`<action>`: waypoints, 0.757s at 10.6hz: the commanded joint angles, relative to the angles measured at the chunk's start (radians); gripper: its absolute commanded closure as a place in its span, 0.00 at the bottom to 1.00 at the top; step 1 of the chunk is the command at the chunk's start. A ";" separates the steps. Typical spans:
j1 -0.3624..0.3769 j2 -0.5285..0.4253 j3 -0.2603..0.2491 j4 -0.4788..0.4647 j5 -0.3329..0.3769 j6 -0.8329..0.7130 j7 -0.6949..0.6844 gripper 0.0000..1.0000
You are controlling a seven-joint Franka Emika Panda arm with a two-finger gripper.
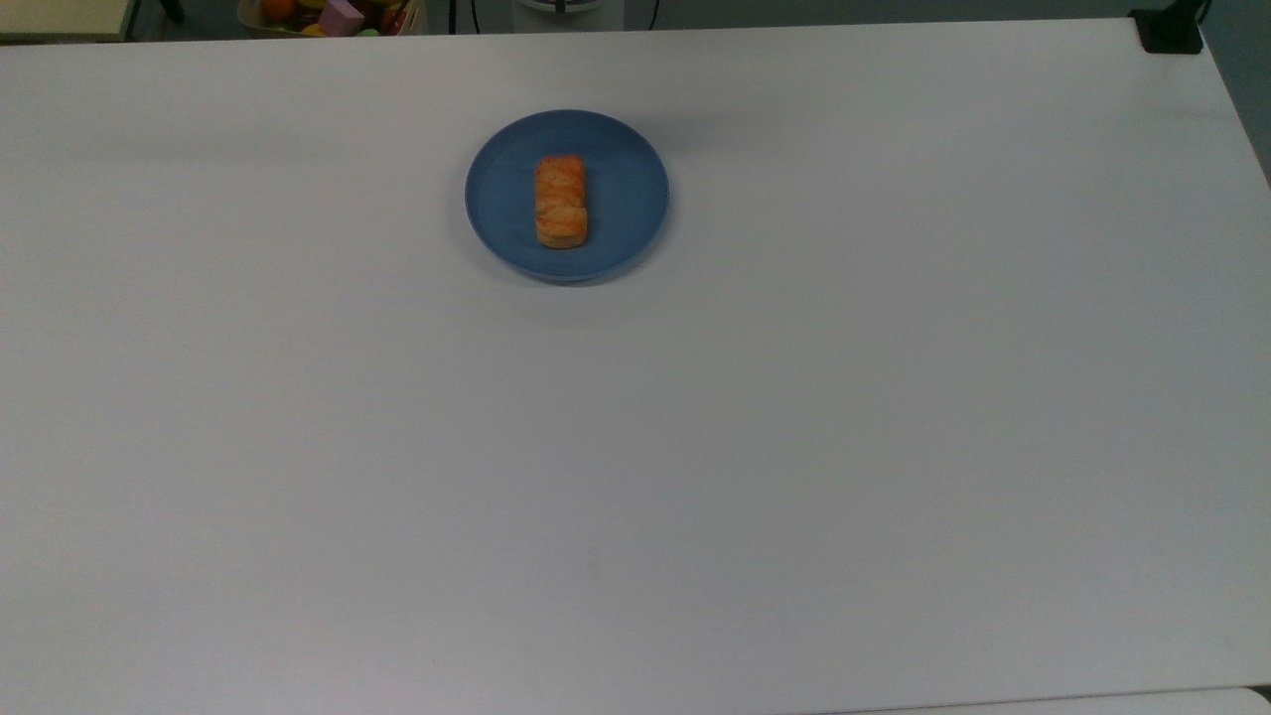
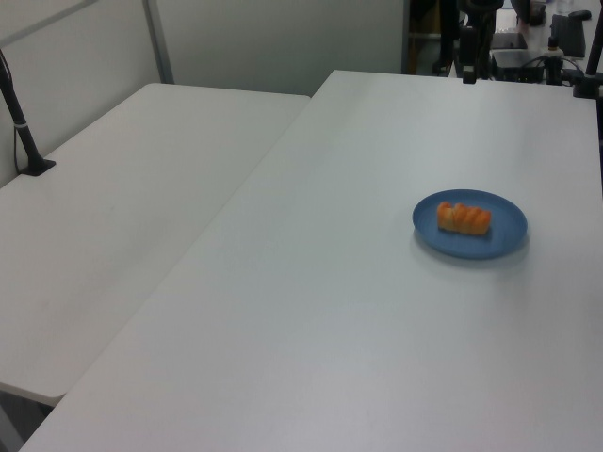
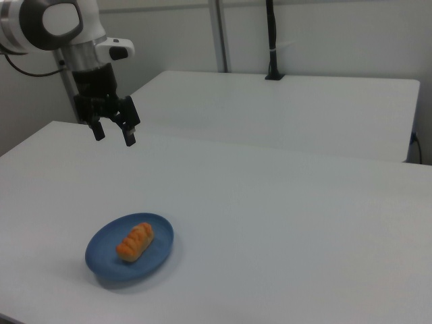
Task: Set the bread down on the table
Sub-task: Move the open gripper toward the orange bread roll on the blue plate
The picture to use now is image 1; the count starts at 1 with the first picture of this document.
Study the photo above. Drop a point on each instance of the black table clamp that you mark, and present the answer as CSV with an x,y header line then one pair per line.
x,y
1169,30

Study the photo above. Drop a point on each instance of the basket of toy food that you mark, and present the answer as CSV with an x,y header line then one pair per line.
x,y
258,24

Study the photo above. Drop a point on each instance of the pink toy block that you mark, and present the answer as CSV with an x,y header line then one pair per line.
x,y
341,17

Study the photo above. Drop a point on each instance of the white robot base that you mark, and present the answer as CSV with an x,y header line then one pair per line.
x,y
568,14

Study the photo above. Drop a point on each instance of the orange bread loaf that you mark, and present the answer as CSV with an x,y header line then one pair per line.
x,y
561,202

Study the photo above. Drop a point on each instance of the beige side table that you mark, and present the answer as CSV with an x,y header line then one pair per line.
x,y
62,17

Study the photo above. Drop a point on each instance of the orange toy fruit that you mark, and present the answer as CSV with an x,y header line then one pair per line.
x,y
277,9

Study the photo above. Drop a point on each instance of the blue round plate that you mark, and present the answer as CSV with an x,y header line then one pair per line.
x,y
616,189

